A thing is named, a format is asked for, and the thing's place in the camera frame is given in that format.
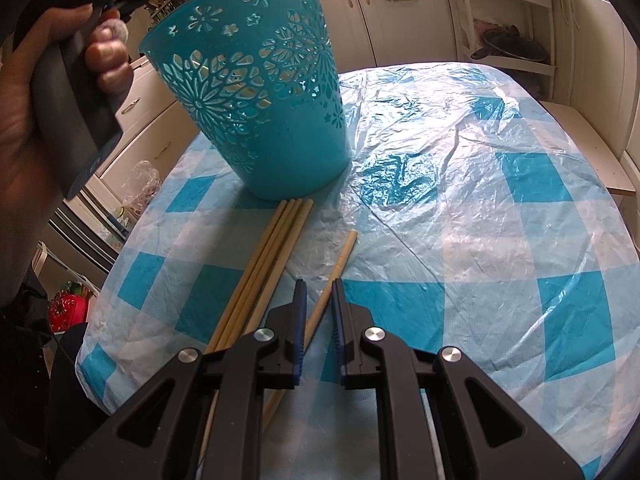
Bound bundle of wooden chopsticks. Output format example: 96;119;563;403
197;198;315;463

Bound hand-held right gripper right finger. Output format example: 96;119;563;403
331;277;583;480

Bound white two-drawer cabinet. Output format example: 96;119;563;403
65;55;201;271

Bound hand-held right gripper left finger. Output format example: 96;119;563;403
55;279;308;480

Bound white sink base cabinets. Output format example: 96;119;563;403
310;0;458;73

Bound small white step stool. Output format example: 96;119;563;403
537;100;638;196

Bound blue checked tablecloth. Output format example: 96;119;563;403
75;60;640;480

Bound white tall door cabinet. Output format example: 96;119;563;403
550;0;640;161

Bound person's left hand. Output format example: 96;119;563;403
0;4;135;291

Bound sliding door frame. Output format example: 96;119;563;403
47;180;126;271

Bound dark wok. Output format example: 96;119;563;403
470;27;548;63

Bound clear plastic trash bag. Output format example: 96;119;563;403
120;160;161;221

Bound white rolling shelf cart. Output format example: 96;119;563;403
445;0;558;106

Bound teal perforated plastic basket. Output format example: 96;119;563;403
137;0;353;201

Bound person's left leg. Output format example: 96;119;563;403
47;322;111;428

